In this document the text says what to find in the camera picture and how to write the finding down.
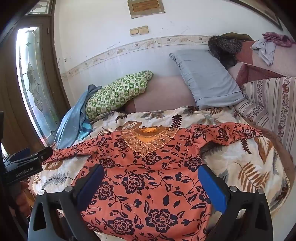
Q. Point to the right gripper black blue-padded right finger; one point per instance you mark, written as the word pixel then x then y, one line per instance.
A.
pixel 245 215

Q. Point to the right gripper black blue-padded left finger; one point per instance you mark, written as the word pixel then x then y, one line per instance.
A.
pixel 56 216

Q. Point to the orange floral blouse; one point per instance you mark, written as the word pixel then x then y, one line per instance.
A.
pixel 150 189

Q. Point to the cream leaf-print blanket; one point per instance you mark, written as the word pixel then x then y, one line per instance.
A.
pixel 256 163

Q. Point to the blue cloth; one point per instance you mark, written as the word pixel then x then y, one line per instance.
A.
pixel 73 120

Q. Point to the stained glass door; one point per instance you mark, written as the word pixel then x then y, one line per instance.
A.
pixel 33 98

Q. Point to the green white patterned pillow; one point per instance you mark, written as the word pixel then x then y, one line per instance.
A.
pixel 115 95

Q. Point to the striped floral pillow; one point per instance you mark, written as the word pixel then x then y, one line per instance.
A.
pixel 270 103

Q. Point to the grey-blue pillow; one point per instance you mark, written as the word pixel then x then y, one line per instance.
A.
pixel 209 82

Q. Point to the pink mattress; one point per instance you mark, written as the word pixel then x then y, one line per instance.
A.
pixel 162 93

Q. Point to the grey garment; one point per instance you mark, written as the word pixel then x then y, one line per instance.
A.
pixel 265 50

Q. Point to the magenta garment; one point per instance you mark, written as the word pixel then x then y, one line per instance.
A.
pixel 280 40

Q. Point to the large framed picture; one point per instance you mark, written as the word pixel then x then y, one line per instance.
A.
pixel 261 8

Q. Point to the beige wall switch plate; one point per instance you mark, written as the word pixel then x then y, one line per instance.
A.
pixel 139 31

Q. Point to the framed wall plaque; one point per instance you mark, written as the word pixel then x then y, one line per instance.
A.
pixel 139 8

